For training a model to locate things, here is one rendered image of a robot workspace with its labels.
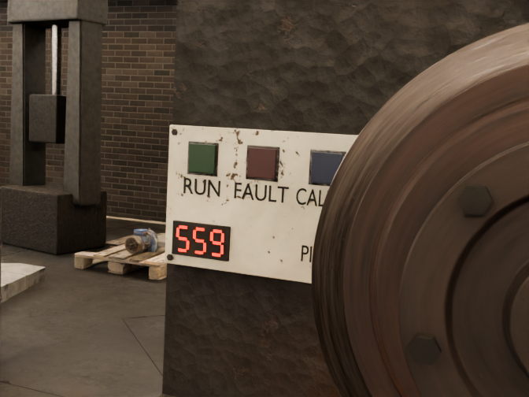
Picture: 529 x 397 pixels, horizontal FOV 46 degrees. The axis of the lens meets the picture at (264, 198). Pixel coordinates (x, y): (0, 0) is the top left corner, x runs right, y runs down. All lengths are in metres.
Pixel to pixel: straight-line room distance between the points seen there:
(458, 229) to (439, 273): 0.04
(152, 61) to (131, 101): 0.55
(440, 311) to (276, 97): 0.37
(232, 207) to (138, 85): 7.11
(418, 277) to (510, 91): 0.17
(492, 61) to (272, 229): 0.33
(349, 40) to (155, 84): 7.03
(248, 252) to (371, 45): 0.29
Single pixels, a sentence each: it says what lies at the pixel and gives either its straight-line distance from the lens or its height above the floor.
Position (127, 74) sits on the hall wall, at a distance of 7.95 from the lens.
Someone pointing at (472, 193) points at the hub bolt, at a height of 1.20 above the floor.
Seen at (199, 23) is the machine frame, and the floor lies 1.37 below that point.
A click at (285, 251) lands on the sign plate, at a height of 1.10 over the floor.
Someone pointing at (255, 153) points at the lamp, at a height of 1.21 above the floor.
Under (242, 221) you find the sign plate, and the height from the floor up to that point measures 1.13.
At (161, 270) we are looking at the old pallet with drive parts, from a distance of 5.02.
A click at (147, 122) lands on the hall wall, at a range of 7.77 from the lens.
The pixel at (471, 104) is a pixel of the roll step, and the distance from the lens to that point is 0.55.
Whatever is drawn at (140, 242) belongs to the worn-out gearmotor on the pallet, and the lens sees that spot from 5.17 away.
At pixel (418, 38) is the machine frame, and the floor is 1.35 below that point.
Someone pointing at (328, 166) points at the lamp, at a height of 1.20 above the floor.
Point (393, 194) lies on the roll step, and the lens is 0.56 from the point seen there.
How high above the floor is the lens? 1.24
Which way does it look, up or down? 6 degrees down
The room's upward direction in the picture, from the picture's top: 3 degrees clockwise
